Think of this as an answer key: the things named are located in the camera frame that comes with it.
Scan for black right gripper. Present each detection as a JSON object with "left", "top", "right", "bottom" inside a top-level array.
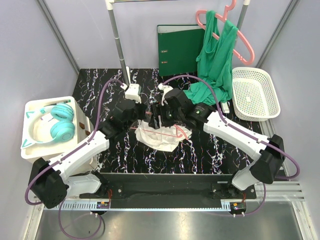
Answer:
[{"left": 148, "top": 101, "right": 184, "bottom": 130}]

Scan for white tank top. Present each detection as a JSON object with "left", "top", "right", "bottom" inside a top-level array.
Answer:
[{"left": 134, "top": 121, "right": 192, "bottom": 152}]

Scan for pink clothes hanger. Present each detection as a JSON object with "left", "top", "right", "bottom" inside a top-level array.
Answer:
[{"left": 143, "top": 124, "right": 189, "bottom": 140}]

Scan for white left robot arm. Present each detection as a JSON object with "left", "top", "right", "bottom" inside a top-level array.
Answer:
[{"left": 27, "top": 99, "right": 147, "bottom": 209}]

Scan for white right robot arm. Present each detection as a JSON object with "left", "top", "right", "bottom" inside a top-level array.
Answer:
[{"left": 161, "top": 86, "right": 285, "bottom": 199}]

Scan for green tank top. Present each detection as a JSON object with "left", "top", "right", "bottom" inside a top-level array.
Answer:
[{"left": 196, "top": 10, "right": 238, "bottom": 103}]

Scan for pink hanger with green top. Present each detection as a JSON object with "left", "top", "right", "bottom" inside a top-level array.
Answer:
[{"left": 195, "top": 0, "right": 255, "bottom": 66}]

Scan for teal cat ear headphones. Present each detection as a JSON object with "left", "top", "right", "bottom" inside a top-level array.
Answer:
[{"left": 20, "top": 102, "right": 76, "bottom": 149}]

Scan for white storage drawer box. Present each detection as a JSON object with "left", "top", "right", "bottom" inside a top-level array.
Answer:
[{"left": 21, "top": 96, "right": 94, "bottom": 163}]

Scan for white perforated plastic basket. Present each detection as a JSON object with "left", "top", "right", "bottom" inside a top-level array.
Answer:
[{"left": 232, "top": 67, "right": 281, "bottom": 122}]

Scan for white clothes rack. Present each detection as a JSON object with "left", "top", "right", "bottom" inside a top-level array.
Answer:
[{"left": 104, "top": 0, "right": 251, "bottom": 86}]

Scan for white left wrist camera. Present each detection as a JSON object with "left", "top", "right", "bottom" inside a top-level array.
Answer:
[{"left": 120, "top": 83, "right": 142, "bottom": 104}]

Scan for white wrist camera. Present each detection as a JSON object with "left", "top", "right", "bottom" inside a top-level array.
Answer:
[
  {"left": 120, "top": 83, "right": 142, "bottom": 104},
  {"left": 158, "top": 83, "right": 173, "bottom": 106}
]

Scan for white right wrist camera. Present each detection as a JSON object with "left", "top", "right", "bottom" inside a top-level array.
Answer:
[{"left": 158, "top": 83, "right": 173, "bottom": 106}]

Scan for green ring binder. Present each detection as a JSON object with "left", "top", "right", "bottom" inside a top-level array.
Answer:
[{"left": 157, "top": 24, "right": 205, "bottom": 77}]

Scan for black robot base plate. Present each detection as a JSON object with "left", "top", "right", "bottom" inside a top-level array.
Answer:
[{"left": 79, "top": 172, "right": 258, "bottom": 210}]

